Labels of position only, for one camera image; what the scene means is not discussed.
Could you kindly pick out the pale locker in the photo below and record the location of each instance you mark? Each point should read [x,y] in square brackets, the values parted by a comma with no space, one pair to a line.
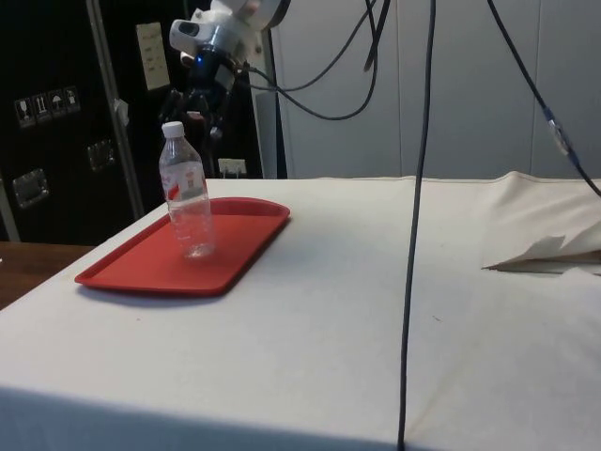
[338,150]

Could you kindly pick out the red tray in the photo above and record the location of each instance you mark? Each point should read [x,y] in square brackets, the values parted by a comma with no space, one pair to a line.
[141,268]

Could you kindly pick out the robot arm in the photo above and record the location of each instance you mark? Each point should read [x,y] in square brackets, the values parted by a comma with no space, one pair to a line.
[244,11]

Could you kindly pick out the clear plastic bottle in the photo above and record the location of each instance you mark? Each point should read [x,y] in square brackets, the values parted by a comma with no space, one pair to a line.
[188,197]

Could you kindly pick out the black cabinet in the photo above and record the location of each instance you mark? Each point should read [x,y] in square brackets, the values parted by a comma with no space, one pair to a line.
[56,56]

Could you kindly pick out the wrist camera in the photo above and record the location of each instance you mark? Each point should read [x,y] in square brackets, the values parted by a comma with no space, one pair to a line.
[192,33]

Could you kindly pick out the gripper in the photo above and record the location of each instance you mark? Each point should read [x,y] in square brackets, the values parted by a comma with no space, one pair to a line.
[206,70]

